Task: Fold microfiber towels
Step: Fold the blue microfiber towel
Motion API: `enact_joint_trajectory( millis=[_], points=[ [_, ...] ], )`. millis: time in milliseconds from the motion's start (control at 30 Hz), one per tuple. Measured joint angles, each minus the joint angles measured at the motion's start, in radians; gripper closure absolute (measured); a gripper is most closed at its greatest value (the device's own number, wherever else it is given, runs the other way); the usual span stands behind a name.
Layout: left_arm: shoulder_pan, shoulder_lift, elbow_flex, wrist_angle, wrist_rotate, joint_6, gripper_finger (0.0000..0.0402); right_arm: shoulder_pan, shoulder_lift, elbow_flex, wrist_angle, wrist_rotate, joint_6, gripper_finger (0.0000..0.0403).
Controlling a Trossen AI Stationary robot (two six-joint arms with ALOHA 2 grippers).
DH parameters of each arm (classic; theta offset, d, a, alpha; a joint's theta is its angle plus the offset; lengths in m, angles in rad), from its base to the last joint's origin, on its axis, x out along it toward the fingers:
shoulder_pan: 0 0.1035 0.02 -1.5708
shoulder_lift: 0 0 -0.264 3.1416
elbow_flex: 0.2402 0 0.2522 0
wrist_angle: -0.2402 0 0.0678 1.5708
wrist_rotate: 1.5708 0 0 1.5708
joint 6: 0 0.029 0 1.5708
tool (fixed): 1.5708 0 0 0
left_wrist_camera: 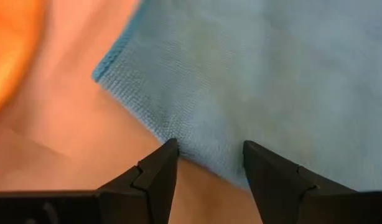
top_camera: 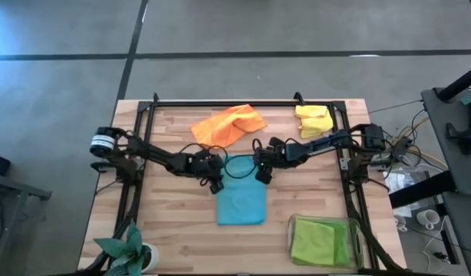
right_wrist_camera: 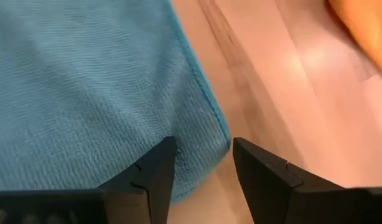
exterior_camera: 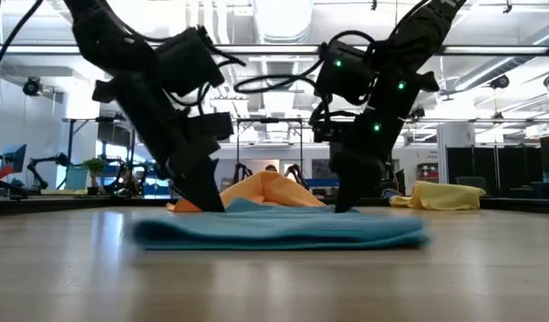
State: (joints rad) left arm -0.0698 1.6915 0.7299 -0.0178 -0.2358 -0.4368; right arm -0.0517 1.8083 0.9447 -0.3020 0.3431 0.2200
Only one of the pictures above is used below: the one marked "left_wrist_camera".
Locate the teal microfiber towel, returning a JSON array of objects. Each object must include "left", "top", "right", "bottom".
[{"left": 91, "top": 0, "right": 382, "bottom": 191}]

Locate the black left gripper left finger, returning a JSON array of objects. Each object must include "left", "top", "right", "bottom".
[{"left": 97, "top": 138, "right": 179, "bottom": 224}]

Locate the orange microfiber towel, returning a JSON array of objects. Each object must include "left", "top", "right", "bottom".
[{"left": 0, "top": 0, "right": 49, "bottom": 116}]

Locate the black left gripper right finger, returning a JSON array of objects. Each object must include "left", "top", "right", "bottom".
[{"left": 243, "top": 140, "right": 356, "bottom": 224}]

